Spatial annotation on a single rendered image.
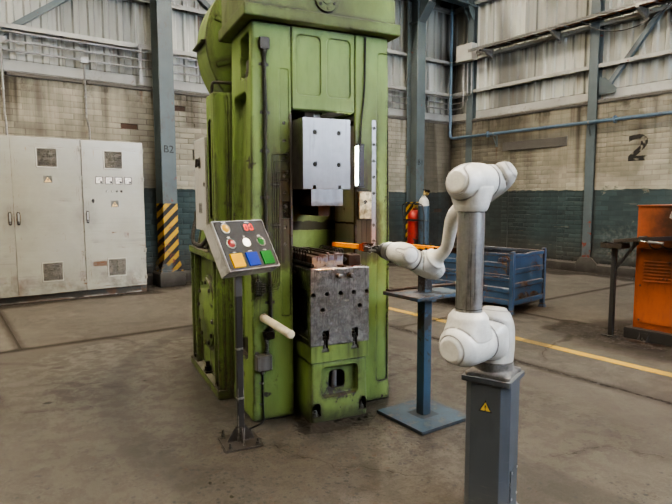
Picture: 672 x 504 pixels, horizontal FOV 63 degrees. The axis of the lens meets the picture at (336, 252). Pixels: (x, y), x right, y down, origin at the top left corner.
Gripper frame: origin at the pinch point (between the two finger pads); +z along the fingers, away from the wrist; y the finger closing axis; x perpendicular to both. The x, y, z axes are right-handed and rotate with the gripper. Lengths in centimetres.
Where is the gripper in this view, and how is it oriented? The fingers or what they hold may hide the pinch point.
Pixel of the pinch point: (367, 247)
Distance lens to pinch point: 280.3
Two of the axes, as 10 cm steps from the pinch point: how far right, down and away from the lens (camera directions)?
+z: -4.3, -1.0, 9.0
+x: 0.0, -9.9, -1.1
